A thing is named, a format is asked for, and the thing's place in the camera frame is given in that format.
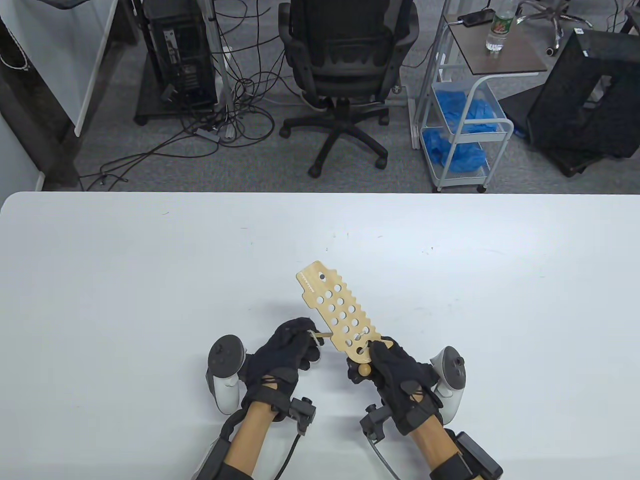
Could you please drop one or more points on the black left forearm box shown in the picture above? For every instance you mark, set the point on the black left forearm box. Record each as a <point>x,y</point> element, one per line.
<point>212,462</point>

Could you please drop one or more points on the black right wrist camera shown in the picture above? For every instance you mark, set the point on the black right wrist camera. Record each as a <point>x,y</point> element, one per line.
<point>374,422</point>

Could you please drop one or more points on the clear plastic water bottle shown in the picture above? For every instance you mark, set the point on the clear plastic water bottle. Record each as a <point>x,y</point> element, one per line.
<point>497,30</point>

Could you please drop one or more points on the silver metal pole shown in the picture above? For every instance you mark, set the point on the silver metal pole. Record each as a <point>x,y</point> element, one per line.
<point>223,75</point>

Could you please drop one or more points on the black flat stand base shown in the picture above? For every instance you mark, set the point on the black flat stand base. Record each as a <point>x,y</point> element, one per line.
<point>575,162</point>

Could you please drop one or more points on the person's left hand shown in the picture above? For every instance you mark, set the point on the person's left hand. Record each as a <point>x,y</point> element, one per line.
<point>282,355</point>

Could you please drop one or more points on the brown side table top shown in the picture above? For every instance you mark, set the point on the brown side table top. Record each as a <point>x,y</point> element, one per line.
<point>510,60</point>

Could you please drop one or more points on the person's left forearm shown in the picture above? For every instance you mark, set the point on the person's left forearm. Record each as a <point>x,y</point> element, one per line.
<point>247,437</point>

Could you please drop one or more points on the person's right forearm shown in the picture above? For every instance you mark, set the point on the person's right forearm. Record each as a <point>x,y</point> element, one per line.
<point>432,442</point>

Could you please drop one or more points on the grey white right hand controller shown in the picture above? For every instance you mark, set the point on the grey white right hand controller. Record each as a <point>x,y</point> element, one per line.
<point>452,367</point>

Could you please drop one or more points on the black phone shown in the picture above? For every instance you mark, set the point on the black phone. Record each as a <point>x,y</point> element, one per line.
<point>477,18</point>

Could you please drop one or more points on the chrome chair base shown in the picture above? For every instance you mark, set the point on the chrome chair base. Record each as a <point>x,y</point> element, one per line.
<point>554,27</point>

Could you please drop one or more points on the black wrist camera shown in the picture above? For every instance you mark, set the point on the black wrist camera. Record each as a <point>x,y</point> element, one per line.
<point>374,422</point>
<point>302,415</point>

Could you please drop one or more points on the blue gloves pile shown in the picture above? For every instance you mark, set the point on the blue gloves pile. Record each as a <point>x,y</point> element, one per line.
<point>455,150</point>
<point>475,112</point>

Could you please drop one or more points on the grey power strip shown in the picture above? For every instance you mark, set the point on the grey power strip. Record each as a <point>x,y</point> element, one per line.
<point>206,134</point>

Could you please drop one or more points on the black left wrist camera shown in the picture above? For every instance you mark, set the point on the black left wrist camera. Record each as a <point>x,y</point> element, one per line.
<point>302,415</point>

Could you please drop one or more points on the black office chair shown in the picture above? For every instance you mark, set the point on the black office chair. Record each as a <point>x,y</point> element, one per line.
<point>345,65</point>

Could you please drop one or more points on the black mesh box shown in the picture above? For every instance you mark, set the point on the black mesh box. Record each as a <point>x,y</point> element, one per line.
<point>565,100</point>

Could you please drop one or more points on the grey white hand controller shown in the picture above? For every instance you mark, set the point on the grey white hand controller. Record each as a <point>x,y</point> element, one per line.
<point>452,367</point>
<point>225,352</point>

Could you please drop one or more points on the black computer tower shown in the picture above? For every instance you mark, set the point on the black computer tower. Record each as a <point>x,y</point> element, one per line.
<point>182,50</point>

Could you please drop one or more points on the grey white left hand controller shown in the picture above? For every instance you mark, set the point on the grey white left hand controller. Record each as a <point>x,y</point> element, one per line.
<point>225,352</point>

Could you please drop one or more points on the person's right hand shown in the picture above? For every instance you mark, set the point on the person's right hand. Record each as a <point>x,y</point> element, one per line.
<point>400,372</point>

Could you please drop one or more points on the white rolling cart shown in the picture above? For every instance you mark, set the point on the white rolling cart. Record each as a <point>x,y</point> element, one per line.
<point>507,125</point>

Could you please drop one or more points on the black wheeled platform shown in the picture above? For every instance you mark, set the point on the black wheeled platform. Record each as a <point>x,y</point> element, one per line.
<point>150,107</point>

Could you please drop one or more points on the wooden crocodile lacing toy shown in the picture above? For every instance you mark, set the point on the wooden crocodile lacing toy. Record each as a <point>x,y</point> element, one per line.
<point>312,280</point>

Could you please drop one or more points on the black right forearm box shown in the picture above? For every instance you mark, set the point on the black right forearm box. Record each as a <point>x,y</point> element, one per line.
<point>475,455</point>

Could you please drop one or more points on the white board panel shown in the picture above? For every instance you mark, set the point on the white board panel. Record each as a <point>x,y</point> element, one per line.
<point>60,50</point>

